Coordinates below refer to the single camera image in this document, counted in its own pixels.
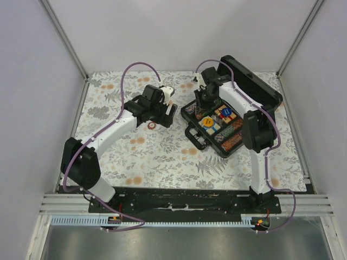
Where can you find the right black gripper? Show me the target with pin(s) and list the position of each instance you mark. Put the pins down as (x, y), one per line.
(200, 105)

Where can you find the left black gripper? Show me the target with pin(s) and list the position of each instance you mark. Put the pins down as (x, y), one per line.
(165, 120)

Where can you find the red poker chip stack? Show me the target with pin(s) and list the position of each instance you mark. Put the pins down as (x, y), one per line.
(151, 125)

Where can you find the keys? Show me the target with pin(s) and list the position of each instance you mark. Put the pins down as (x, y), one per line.
(216, 118)

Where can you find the blue small blind button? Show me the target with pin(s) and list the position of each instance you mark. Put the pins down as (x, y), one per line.
(226, 111)

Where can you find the yellow big blind button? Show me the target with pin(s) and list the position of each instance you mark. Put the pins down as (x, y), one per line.
(207, 121)

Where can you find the red playing card deck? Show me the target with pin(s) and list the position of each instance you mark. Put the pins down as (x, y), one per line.
(225, 119)

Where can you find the blue playing card deck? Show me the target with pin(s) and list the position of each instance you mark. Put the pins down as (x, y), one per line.
(211, 130)

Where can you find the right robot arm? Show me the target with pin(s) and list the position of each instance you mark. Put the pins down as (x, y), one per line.
(259, 130)

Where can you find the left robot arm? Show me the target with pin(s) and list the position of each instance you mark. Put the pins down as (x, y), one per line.
(80, 160)

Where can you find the blue orange chip row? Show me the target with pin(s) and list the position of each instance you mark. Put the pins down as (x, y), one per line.
(191, 109)

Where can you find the black poker chip case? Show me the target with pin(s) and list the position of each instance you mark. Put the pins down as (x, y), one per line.
(232, 107)

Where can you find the green blue chip row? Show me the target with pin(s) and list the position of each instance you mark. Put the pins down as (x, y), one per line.
(228, 131)

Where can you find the floral table mat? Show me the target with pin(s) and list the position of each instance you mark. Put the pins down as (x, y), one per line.
(161, 157)

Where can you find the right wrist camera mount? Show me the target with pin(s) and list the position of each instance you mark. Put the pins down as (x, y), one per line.
(198, 79)

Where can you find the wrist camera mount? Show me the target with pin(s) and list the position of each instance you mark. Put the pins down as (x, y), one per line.
(166, 94)
(198, 79)

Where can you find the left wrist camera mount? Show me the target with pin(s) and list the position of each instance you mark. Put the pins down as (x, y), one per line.
(166, 94)

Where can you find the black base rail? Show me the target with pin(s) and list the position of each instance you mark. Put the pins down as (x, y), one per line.
(183, 205)

